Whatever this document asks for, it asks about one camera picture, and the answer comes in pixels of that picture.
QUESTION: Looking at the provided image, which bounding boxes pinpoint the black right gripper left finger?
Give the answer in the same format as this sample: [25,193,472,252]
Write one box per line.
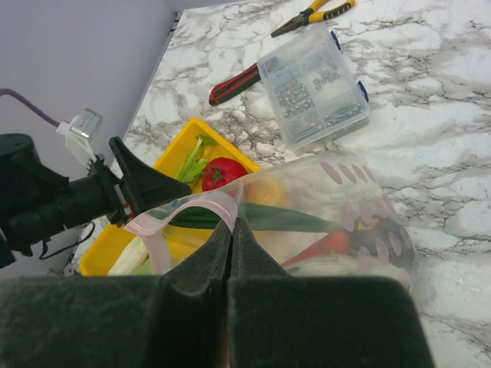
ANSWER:
[1,223,232,367]

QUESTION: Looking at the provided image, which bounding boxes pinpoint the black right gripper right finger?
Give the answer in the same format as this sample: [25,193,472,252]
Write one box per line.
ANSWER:
[228,218,434,367]

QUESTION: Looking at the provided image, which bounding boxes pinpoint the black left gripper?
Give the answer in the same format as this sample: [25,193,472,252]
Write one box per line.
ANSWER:
[87,137,191,227]

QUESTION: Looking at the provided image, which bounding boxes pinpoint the red tomato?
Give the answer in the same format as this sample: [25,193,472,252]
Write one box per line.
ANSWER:
[202,157,248,192]

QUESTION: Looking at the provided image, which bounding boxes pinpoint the clear pink dotted zip bag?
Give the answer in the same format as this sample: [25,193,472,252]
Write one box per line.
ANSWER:
[127,151,419,288]

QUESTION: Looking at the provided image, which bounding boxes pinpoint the green cabbage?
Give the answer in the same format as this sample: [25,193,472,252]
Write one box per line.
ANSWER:
[133,258,161,276]

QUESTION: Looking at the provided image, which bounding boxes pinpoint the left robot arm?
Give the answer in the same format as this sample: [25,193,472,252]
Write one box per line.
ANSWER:
[1,133,191,267]

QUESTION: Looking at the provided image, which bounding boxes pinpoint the white leek stalk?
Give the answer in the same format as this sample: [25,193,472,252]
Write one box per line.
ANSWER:
[107,236,148,276]

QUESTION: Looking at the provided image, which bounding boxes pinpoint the green lettuce leaf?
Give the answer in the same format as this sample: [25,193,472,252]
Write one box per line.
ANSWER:
[176,134,216,185]

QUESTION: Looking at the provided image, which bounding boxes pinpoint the yellow plastic tray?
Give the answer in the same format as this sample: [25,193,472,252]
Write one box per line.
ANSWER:
[79,117,288,278]

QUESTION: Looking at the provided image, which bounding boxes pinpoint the red black utility knife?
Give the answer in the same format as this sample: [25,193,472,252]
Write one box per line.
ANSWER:
[209,63,261,107]

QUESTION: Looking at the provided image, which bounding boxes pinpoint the clear plastic screw box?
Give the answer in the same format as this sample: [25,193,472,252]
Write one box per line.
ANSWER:
[257,25,370,151]

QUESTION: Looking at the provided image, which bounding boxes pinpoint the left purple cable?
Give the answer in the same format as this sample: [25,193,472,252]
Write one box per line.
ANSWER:
[0,87,62,127]

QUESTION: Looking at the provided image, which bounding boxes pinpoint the yellow handled pliers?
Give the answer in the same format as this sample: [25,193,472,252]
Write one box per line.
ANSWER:
[271,0,356,38]

